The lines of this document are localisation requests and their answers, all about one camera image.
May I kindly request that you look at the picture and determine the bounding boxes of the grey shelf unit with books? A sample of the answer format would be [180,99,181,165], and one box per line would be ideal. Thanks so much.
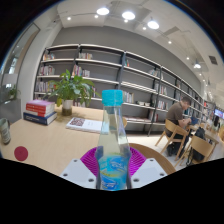
[33,43,206,136]

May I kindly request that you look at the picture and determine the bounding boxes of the person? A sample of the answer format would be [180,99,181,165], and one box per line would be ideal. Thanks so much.
[165,96,193,158]
[209,114,223,134]

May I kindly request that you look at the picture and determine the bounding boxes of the red book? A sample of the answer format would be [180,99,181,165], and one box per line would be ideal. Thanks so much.
[25,103,56,118]

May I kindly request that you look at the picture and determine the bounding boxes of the large green potted plant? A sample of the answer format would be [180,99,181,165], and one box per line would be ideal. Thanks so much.
[44,69,101,117]

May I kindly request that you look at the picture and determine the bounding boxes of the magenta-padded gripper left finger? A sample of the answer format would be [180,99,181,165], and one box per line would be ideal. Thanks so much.
[59,146,100,190]

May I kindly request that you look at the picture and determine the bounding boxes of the flat round red coaster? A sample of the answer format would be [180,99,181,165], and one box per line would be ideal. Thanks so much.
[13,145,29,162]

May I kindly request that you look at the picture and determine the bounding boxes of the clear bottle with blue cap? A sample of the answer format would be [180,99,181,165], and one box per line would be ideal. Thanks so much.
[94,89,133,192]

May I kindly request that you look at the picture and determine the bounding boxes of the round ceiling lights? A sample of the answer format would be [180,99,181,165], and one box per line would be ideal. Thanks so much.
[64,6,204,71]

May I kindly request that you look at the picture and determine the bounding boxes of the pale green patterned mug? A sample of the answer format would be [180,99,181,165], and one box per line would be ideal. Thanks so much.
[0,117,12,145]

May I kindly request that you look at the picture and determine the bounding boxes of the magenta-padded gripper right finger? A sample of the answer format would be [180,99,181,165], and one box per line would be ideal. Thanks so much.
[128,146,168,190]

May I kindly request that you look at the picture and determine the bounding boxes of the white book with patterned cover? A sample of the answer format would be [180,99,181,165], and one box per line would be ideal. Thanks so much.
[65,116,103,134]

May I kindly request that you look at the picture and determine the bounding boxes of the black backpack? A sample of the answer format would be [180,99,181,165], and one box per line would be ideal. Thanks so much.
[186,126,208,164]

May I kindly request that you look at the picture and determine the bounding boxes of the pink book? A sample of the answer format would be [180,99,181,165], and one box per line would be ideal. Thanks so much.
[26,99,56,108]

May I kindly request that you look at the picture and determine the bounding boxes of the small green potted plant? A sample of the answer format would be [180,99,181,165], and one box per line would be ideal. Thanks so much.
[6,84,21,101]

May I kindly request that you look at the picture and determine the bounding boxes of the navy blue book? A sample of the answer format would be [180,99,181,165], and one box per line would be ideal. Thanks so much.
[23,111,58,126]

